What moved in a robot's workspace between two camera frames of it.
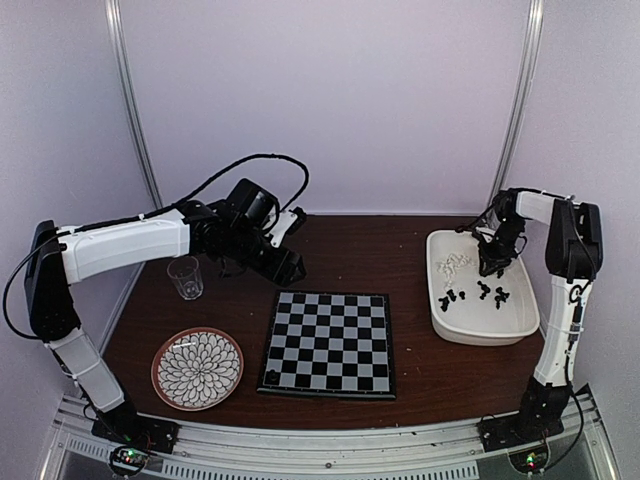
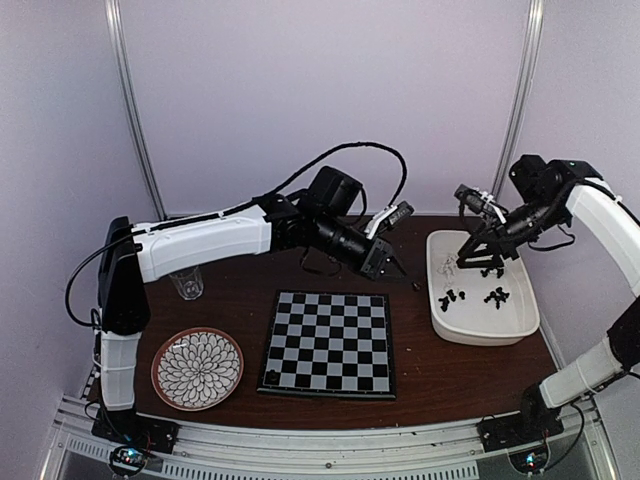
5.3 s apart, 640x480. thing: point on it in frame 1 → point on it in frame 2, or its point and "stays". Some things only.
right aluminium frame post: x=521 y=98 stays
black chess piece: x=272 y=377 stays
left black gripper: x=280 y=271 → x=377 y=258
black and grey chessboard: x=329 y=344 stays
